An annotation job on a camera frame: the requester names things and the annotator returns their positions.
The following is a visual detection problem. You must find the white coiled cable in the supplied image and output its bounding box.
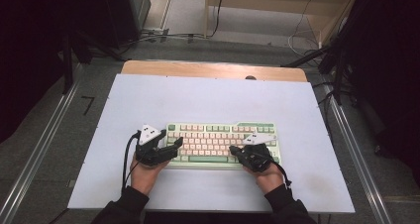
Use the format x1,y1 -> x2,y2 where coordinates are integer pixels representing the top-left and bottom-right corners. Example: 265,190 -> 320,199
287,28 -> 323,58

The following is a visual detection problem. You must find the dark curtain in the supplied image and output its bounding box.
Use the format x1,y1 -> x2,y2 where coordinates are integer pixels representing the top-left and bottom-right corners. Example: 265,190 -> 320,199
0,0 -> 112,144
341,0 -> 420,187

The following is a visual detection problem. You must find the wooden shelf frame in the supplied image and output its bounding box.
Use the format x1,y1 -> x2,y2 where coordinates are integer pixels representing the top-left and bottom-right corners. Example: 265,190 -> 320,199
202,0 -> 362,49

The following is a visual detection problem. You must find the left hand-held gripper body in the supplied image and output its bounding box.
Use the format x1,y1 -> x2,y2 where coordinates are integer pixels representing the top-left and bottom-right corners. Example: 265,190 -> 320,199
134,123 -> 167,168

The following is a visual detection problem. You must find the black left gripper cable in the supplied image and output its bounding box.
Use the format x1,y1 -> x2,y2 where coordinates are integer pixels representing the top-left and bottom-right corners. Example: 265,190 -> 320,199
121,130 -> 142,191

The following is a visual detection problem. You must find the black metal stand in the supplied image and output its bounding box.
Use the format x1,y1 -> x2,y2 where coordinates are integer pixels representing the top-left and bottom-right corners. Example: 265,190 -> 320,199
60,32 -> 75,95

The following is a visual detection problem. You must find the person's right hand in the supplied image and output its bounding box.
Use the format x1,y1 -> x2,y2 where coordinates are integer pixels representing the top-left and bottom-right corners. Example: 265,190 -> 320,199
245,162 -> 286,195

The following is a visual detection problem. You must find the black cabinet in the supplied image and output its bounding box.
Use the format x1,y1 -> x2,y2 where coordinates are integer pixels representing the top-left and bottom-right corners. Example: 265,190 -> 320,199
102,0 -> 153,51

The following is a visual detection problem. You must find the black hanging cable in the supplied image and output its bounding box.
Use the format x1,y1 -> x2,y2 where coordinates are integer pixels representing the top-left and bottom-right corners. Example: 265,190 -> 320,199
207,0 -> 227,39

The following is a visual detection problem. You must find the floor cable bundle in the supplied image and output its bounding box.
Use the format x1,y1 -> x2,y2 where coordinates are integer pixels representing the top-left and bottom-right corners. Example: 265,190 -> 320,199
118,27 -> 206,54

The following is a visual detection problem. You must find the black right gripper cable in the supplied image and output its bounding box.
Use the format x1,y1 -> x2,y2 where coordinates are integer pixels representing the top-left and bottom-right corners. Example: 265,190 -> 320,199
260,150 -> 294,189

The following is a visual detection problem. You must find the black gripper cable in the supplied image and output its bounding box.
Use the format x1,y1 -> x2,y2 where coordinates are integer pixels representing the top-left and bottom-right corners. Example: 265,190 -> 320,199
121,130 -> 142,191
260,150 -> 294,189

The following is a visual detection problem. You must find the black tripod stand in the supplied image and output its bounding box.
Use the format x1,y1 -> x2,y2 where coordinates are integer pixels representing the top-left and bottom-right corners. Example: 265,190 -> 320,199
280,41 -> 359,107

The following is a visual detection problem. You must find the aluminium floor rail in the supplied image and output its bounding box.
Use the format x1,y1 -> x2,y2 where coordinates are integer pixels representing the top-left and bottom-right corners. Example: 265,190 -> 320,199
0,80 -> 81,224
324,84 -> 394,224

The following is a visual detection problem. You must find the person's left hand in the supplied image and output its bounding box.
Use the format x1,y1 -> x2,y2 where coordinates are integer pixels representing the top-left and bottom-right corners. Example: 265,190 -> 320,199
129,152 -> 171,196

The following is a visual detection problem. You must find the green and pink keyboard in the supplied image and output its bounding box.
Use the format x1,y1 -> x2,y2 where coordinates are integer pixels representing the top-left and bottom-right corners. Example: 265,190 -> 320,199
163,121 -> 283,171

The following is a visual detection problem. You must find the white table board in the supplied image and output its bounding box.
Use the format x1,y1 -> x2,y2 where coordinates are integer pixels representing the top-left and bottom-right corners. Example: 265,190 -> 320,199
66,72 -> 357,215

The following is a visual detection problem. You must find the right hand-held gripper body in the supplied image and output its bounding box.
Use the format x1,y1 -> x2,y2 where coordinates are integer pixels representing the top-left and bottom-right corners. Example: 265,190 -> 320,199
238,132 -> 279,173

